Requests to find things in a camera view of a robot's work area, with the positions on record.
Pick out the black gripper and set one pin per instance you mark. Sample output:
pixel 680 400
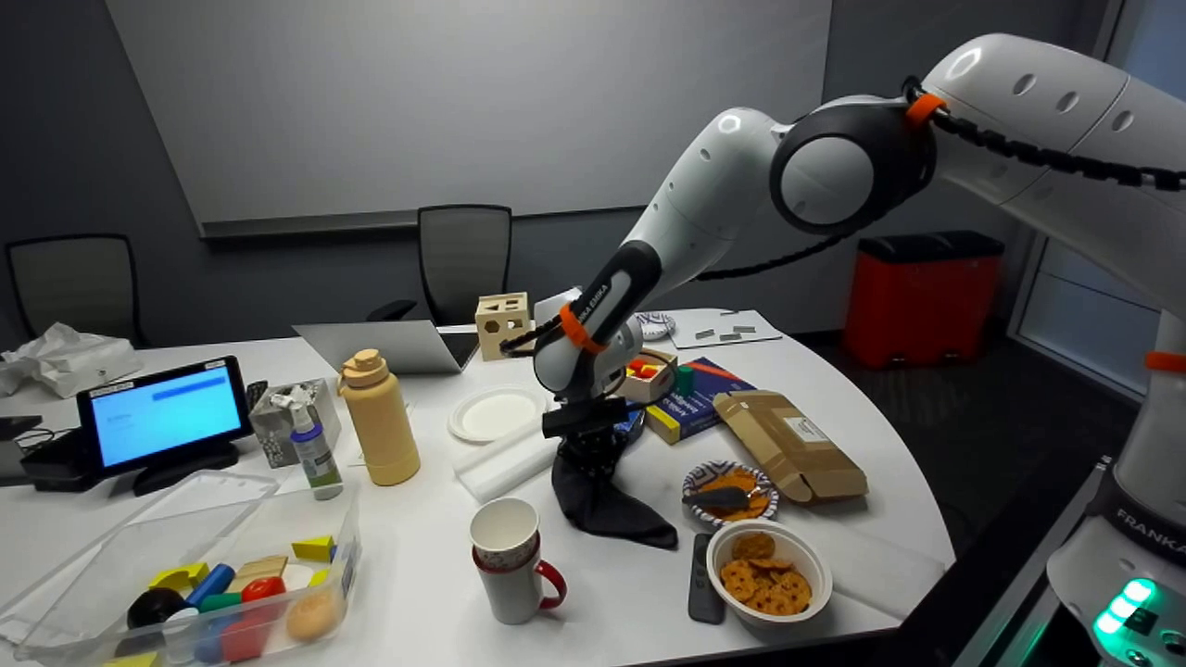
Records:
pixel 592 420

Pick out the black towel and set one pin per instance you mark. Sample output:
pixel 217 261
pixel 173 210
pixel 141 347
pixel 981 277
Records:
pixel 612 512

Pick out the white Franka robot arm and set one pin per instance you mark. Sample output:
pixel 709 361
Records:
pixel 728 186

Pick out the white paper roll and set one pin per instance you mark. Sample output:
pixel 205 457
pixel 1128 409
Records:
pixel 501 468

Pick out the white plate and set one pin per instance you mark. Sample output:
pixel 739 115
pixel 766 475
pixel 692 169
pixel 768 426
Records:
pixel 495 415

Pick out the wooden tray of coloured blocks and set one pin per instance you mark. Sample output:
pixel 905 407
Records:
pixel 650 371

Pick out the blue artificial intelligence book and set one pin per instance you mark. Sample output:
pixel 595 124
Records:
pixel 707 393

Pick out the wooden shape sorter cube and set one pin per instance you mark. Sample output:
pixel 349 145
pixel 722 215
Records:
pixel 501 325

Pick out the grey remote control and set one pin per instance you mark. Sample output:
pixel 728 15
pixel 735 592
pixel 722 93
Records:
pixel 707 587

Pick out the white bowl of pretzel crackers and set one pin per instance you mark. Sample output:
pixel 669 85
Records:
pixel 766 575

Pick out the tan water bottle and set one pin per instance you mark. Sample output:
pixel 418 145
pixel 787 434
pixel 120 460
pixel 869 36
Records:
pixel 378 426

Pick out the black mesh office chair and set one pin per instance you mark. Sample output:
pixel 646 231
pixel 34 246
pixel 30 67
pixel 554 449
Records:
pixel 77 283
pixel 466 261

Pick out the grey laptop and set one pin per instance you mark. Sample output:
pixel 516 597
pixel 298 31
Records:
pixel 377 349

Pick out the small spray bottle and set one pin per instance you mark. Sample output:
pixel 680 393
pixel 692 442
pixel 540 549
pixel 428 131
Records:
pixel 317 449

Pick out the yellow wedge block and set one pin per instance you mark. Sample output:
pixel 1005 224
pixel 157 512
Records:
pixel 317 549

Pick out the orange ball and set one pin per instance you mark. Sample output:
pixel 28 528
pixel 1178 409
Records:
pixel 313 617

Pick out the grey tissue box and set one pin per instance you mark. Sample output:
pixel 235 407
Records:
pixel 273 426

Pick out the red waste bin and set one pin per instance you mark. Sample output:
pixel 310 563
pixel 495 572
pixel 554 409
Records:
pixel 922 300

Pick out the blue cylinder block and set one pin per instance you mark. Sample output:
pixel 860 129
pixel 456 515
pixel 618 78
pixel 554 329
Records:
pixel 210 584

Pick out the black tablet with blue screen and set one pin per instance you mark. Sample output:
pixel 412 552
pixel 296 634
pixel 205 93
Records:
pixel 161 412

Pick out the clear plastic toy bin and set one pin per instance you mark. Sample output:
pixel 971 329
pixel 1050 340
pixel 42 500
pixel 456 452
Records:
pixel 150 530

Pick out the black ball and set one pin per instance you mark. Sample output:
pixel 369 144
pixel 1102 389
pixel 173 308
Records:
pixel 152 604

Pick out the crumpled white plastic bag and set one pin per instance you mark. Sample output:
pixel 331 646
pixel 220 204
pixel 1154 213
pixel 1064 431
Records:
pixel 67 356

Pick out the black device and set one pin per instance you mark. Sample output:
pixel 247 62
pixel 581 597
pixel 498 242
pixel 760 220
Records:
pixel 30 457

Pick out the white wall whiteboard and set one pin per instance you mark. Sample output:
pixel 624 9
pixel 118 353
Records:
pixel 495 97

